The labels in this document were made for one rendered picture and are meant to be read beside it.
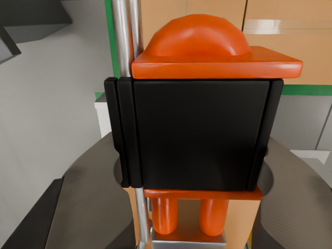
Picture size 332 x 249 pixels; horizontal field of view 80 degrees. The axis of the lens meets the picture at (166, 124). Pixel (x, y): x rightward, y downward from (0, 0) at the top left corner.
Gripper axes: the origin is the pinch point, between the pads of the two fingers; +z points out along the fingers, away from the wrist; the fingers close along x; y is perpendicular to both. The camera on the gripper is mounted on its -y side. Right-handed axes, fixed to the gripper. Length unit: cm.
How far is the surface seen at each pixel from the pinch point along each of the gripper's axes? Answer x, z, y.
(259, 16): 27, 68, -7
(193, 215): 1.1, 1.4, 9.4
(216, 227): 2.7, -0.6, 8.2
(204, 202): 1.6, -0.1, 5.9
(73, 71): -71, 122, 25
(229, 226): 16, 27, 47
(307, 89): 87, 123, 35
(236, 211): 17, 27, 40
